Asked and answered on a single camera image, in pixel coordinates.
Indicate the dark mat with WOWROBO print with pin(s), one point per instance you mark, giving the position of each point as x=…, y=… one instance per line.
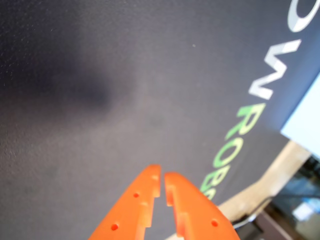
x=100, y=125

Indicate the white open box bin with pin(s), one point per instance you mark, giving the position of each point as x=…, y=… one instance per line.
x=307, y=120

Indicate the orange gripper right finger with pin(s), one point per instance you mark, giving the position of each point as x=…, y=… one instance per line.
x=200, y=215

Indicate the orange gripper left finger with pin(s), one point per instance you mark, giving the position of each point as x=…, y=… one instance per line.
x=125, y=215

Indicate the dark background furniture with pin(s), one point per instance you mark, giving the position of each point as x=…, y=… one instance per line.
x=295, y=190

